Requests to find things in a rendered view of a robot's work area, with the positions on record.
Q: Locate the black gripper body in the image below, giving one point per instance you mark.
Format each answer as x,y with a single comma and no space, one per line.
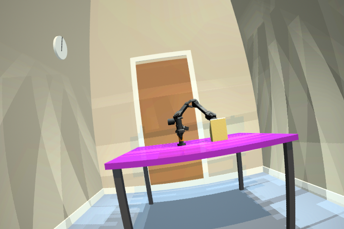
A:
179,128

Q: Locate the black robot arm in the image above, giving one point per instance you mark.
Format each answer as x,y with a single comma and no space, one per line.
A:
178,115

